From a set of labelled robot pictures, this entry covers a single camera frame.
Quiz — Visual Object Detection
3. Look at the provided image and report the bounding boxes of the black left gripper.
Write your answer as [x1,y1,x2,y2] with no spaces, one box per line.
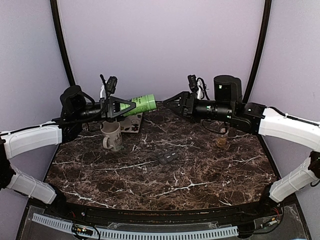
[73,95,137,124]

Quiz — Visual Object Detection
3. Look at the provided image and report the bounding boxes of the green pill bottle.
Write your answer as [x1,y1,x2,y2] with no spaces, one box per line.
[123,94,157,117]

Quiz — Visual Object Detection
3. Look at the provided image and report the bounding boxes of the grey weekly pill organizer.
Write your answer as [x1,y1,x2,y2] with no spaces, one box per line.
[157,151,178,165]

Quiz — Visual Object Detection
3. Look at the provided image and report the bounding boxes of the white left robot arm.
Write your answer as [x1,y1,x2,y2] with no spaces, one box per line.
[0,85,136,218]

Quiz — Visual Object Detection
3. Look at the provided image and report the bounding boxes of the square floral ceramic plate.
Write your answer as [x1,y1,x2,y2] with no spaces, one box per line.
[119,113,143,134]

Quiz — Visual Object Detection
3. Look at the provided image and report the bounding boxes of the beige ceramic mug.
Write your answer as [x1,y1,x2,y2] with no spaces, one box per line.
[100,121,123,152]

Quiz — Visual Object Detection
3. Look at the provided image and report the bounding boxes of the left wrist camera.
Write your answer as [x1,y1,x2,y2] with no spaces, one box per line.
[100,74,118,98]

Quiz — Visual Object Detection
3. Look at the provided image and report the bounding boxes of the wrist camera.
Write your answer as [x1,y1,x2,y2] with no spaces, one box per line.
[100,74,118,98]
[187,74,210,100]

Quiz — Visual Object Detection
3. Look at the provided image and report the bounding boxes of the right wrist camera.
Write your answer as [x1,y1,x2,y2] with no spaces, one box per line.
[187,74,210,100]

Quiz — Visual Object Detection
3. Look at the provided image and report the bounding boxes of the white slotted cable duct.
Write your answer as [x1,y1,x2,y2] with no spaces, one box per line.
[31,213,239,240]

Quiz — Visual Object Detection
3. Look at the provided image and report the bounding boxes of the black corner frame post left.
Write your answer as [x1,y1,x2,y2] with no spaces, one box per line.
[49,0,76,87]

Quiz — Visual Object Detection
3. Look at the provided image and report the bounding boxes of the black corner frame post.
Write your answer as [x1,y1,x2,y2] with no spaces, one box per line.
[243,0,272,103]
[49,0,76,87]

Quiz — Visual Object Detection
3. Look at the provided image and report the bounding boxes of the black corner frame post right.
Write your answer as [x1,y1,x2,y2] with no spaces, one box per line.
[243,0,272,103]

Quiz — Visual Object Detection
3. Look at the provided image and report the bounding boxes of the black front rail base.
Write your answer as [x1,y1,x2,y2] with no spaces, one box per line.
[47,183,288,228]

